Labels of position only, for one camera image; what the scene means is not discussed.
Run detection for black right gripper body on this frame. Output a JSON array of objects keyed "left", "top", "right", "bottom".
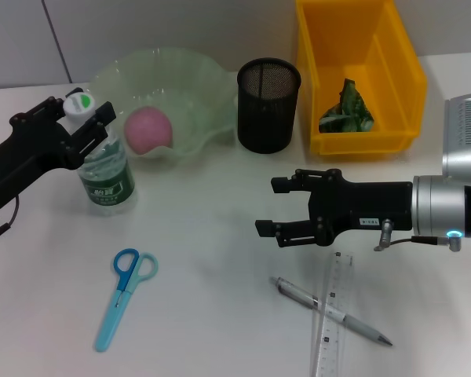
[{"left": 308, "top": 168, "right": 414, "bottom": 247}]

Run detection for clear plastic ruler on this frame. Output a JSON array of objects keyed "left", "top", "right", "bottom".
[{"left": 312, "top": 251, "right": 356, "bottom": 377}]

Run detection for yellow plastic bin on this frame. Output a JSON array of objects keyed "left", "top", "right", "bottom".
[{"left": 296, "top": 0, "right": 429, "bottom": 157}]

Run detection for green plastic wrapper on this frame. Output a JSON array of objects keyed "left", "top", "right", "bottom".
[{"left": 317, "top": 78, "right": 377, "bottom": 134}]

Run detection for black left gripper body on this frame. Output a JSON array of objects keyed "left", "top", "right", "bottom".
[{"left": 0, "top": 97, "right": 84, "bottom": 210}]

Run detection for clear green-label water bottle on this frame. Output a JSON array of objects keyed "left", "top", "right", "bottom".
[{"left": 62, "top": 89, "right": 137, "bottom": 216}]

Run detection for pink peach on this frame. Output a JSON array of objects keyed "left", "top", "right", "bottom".
[{"left": 124, "top": 105, "right": 173, "bottom": 156}]

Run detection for black mesh pen holder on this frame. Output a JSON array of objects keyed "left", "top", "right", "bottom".
[{"left": 236, "top": 57, "right": 302, "bottom": 155}]

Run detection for translucent green wavy fruit plate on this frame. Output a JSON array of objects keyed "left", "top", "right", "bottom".
[{"left": 89, "top": 46, "right": 239, "bottom": 160}]

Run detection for grey white ballpoint pen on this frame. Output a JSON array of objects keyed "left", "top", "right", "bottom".
[{"left": 268, "top": 276, "right": 393, "bottom": 347}]

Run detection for blue capped scissors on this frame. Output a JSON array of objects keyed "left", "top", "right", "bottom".
[{"left": 93, "top": 247, "right": 159, "bottom": 353}]

